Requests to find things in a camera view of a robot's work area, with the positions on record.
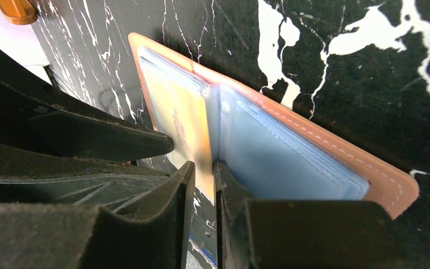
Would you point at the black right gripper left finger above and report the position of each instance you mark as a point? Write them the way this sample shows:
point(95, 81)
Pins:
point(151, 231)

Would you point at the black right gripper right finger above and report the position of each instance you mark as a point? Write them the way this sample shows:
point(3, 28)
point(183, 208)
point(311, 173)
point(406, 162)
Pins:
point(255, 233)

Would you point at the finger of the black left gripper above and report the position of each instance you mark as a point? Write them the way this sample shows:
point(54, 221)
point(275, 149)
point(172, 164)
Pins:
point(31, 177)
point(38, 117)

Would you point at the pink leather card holder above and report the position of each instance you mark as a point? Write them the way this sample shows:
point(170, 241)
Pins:
point(276, 153)

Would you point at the yellow credit card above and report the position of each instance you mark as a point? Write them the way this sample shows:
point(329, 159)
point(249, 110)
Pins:
point(177, 109)

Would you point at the orange wooden shelf rack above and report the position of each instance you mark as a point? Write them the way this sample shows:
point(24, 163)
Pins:
point(18, 12)

